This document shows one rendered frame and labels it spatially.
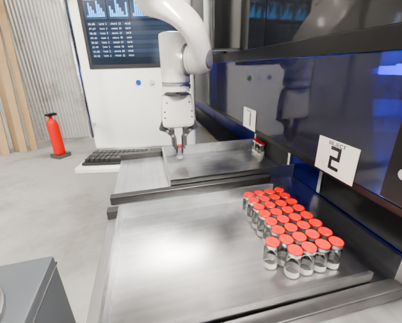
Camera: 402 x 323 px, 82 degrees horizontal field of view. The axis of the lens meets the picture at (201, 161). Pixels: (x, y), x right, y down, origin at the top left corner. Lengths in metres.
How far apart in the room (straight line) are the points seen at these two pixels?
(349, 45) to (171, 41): 0.43
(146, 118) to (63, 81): 3.74
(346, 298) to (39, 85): 4.84
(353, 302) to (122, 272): 0.31
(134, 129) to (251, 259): 0.89
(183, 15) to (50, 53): 4.28
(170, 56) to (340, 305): 0.63
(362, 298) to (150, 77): 1.01
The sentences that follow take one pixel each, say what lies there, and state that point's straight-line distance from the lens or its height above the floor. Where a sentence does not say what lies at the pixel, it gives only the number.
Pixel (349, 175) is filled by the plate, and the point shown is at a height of 1.00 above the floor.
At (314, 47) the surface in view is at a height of 1.19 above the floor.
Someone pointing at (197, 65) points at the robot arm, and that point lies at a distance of 0.65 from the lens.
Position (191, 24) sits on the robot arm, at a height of 1.26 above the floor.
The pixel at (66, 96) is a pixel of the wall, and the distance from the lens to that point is 4.82.
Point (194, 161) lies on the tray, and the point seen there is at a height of 0.88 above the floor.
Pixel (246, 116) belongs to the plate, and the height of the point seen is 1.02.
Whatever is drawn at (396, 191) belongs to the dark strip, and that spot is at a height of 1.01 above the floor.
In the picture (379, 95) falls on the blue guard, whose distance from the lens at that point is 0.39.
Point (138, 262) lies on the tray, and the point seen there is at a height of 0.88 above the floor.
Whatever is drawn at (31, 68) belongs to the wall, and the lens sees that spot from 4.92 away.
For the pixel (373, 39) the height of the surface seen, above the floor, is 1.20.
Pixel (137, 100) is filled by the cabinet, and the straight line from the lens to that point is 1.13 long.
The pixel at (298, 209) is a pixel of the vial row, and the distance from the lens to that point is 0.46.
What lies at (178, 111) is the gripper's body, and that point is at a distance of 0.72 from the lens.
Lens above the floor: 1.17
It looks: 22 degrees down
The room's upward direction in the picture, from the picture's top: 2 degrees counter-clockwise
